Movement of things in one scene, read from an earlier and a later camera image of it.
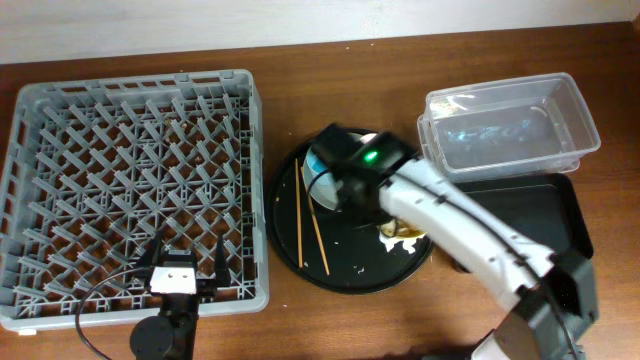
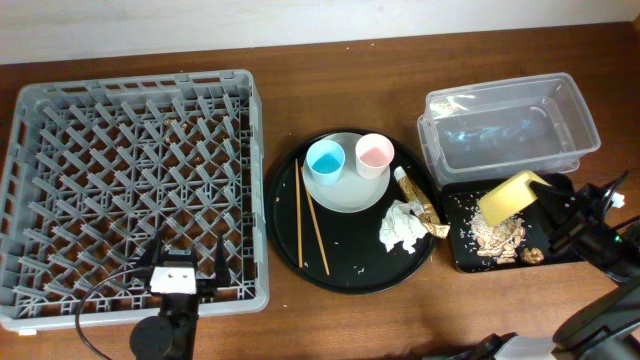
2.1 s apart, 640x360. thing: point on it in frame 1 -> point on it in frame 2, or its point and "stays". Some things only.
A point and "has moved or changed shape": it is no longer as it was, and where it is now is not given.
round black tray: (326, 247) stays
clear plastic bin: (510, 128) stays
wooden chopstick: (298, 212) stays
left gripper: (208, 289) stays
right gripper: (331, 148) -> (570, 220)
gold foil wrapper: (400, 228) has moved or changed shape
